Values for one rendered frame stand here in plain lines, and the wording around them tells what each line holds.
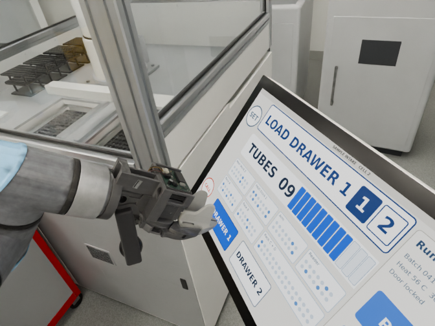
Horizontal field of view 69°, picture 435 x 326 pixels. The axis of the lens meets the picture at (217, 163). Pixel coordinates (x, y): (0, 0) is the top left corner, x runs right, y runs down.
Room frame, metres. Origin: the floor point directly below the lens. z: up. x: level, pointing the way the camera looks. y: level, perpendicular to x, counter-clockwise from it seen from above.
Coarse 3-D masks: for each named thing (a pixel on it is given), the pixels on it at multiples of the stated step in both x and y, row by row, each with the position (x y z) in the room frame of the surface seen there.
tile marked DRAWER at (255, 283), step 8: (240, 248) 0.32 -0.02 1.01; (248, 248) 0.31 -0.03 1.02; (232, 256) 0.32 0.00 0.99; (240, 256) 0.31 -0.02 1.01; (248, 256) 0.30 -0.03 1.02; (232, 264) 0.31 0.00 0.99; (240, 264) 0.30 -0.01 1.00; (248, 264) 0.29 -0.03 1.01; (256, 264) 0.28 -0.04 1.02; (240, 272) 0.29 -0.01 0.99; (248, 272) 0.28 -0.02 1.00; (256, 272) 0.27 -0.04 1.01; (240, 280) 0.28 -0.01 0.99; (248, 280) 0.27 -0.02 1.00; (256, 280) 0.26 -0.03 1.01; (264, 280) 0.25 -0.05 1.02; (248, 288) 0.26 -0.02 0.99; (256, 288) 0.25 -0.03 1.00; (264, 288) 0.24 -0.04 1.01; (248, 296) 0.25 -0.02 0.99; (256, 296) 0.24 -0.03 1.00; (264, 296) 0.23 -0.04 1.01; (256, 304) 0.23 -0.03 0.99
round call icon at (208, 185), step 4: (208, 176) 0.49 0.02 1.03; (204, 180) 0.49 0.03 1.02; (208, 180) 0.48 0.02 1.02; (212, 180) 0.47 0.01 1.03; (204, 184) 0.48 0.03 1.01; (208, 184) 0.47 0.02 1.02; (212, 184) 0.47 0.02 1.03; (216, 184) 0.46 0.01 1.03; (200, 188) 0.48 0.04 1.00; (204, 188) 0.48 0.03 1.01; (208, 188) 0.47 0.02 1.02; (212, 188) 0.46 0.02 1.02; (208, 192) 0.46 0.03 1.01; (212, 192) 0.45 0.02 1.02; (208, 196) 0.45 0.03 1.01
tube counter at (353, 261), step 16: (288, 176) 0.36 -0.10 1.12; (288, 192) 0.34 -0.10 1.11; (304, 192) 0.32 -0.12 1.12; (288, 208) 0.32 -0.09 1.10; (304, 208) 0.30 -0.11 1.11; (320, 208) 0.28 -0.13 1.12; (304, 224) 0.28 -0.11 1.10; (320, 224) 0.27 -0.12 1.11; (336, 224) 0.25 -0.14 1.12; (320, 240) 0.25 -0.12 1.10; (336, 240) 0.24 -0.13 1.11; (352, 240) 0.23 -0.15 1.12; (336, 256) 0.22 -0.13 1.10; (352, 256) 0.21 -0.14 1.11; (368, 256) 0.20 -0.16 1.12; (352, 272) 0.20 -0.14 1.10; (368, 272) 0.19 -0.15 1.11
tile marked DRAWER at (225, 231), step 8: (216, 200) 0.43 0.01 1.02; (216, 208) 0.42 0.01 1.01; (224, 208) 0.40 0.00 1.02; (216, 216) 0.40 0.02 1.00; (224, 216) 0.39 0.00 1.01; (224, 224) 0.38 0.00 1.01; (232, 224) 0.36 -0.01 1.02; (216, 232) 0.38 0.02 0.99; (224, 232) 0.36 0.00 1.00; (232, 232) 0.35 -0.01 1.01; (224, 240) 0.35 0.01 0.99; (232, 240) 0.34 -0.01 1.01; (224, 248) 0.34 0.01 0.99
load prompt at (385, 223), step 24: (264, 120) 0.48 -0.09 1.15; (288, 120) 0.43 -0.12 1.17; (288, 144) 0.40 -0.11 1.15; (312, 144) 0.37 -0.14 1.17; (312, 168) 0.34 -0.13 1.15; (336, 168) 0.31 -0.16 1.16; (336, 192) 0.29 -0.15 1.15; (360, 192) 0.27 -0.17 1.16; (360, 216) 0.24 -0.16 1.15; (384, 216) 0.23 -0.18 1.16; (408, 216) 0.21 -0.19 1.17; (384, 240) 0.21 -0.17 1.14
